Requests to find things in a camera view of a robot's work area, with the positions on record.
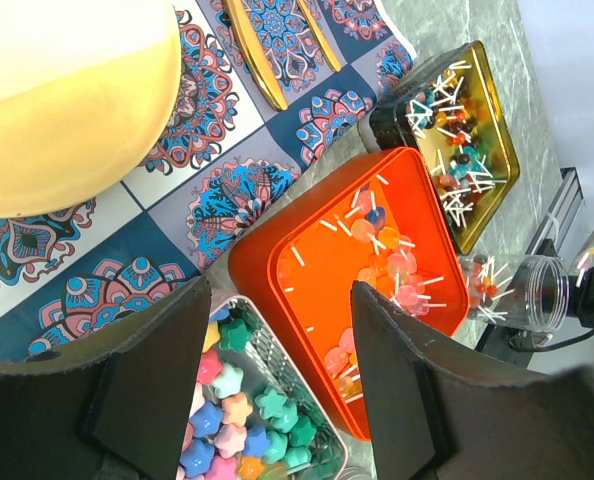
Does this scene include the silver tin of star candies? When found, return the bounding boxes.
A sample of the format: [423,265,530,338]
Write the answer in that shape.
[176,290,348,479]

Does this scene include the cream and orange plate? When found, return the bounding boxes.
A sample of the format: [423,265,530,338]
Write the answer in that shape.
[0,1,181,218]

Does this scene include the patterned blue placemat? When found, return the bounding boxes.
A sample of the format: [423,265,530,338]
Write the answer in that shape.
[0,1,416,361]

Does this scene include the orange tin of lollipops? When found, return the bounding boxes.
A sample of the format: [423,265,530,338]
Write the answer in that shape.
[229,147,470,441]

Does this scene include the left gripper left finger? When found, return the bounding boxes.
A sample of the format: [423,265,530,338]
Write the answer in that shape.
[0,277,211,479]

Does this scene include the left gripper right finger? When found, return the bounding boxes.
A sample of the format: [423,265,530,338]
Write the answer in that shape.
[351,282,594,479]

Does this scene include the gold tin of lollipops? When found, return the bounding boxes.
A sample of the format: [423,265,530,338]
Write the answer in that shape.
[359,40,520,255]

